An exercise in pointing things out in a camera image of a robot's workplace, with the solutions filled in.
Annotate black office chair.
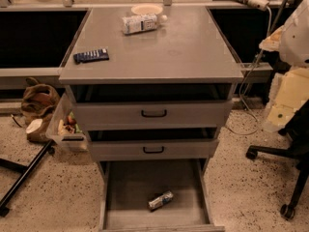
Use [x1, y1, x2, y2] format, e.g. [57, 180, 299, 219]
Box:
[245, 100, 309, 220]

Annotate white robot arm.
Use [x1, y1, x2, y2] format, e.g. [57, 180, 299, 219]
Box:
[259, 0, 309, 132]

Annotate clear plastic bin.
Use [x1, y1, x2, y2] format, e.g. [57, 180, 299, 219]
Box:
[45, 94, 88, 152]

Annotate dark blue snack bar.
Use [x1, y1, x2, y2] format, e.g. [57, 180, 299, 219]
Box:
[73, 48, 109, 64]

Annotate beige bowl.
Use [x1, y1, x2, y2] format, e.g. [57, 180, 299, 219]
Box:
[131, 4, 163, 15]

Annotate top grey drawer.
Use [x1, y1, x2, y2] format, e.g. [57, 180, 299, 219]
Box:
[72, 101, 232, 131]

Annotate brown paper bag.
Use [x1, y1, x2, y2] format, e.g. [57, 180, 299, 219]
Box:
[21, 77, 60, 125]

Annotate grey drawer cabinet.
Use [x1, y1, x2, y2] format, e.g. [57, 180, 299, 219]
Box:
[58, 5, 244, 166]

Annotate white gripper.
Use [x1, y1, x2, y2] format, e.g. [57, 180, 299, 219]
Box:
[263, 68, 309, 132]

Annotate bottom open grey drawer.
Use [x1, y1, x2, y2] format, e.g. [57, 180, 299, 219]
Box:
[98, 159, 225, 232]

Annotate white plastic water bottle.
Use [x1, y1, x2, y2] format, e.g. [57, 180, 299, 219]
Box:
[122, 14, 168, 35]

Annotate grey cable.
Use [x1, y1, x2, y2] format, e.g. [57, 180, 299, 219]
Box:
[225, 7, 273, 137]

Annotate black metal stand leg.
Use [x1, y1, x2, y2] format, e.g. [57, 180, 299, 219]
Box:
[0, 140, 55, 218]

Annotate middle grey drawer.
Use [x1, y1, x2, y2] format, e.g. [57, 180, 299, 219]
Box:
[90, 139, 219, 161]

